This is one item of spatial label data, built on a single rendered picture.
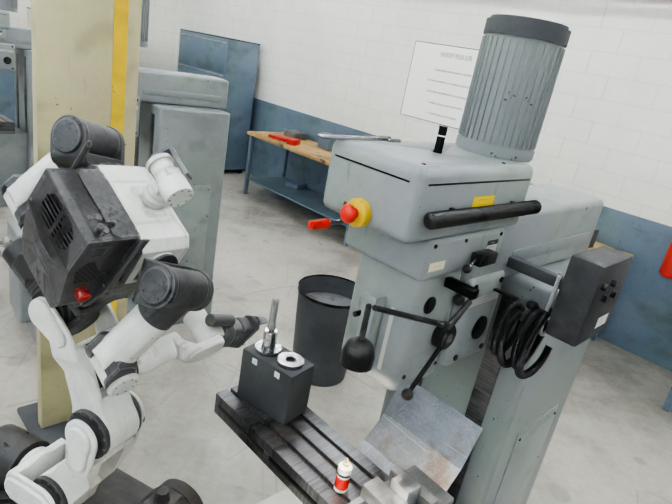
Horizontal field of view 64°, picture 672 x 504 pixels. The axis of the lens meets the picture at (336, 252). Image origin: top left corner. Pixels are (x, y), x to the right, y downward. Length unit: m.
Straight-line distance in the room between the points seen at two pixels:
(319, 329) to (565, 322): 2.23
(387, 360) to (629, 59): 4.58
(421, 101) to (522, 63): 5.21
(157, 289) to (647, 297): 4.84
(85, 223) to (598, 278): 1.11
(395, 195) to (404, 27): 5.86
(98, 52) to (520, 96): 1.81
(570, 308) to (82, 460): 1.30
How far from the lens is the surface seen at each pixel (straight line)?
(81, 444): 1.63
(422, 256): 1.15
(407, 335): 1.28
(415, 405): 1.90
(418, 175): 1.03
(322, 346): 3.48
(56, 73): 2.56
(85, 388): 1.60
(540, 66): 1.39
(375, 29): 7.16
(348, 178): 1.14
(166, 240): 1.27
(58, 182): 1.24
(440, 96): 6.41
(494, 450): 1.82
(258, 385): 1.86
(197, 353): 1.46
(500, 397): 1.74
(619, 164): 5.50
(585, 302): 1.36
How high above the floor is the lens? 2.05
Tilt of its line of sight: 20 degrees down
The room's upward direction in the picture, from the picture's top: 11 degrees clockwise
